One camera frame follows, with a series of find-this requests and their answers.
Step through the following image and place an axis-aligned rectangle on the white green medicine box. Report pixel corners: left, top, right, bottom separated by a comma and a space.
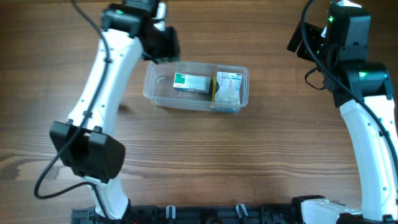
173, 73, 211, 93

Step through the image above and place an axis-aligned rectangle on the blue VapoDrops box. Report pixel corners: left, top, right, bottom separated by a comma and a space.
211, 75, 239, 113

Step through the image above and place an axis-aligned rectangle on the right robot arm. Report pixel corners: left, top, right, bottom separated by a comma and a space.
287, 1, 397, 223

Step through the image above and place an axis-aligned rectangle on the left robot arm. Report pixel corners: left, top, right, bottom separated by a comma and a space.
50, 1, 180, 223

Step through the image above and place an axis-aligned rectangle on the clear plastic container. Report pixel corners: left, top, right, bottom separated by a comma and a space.
144, 62, 249, 113

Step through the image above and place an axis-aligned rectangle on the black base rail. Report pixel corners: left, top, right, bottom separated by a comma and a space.
70, 203, 298, 224

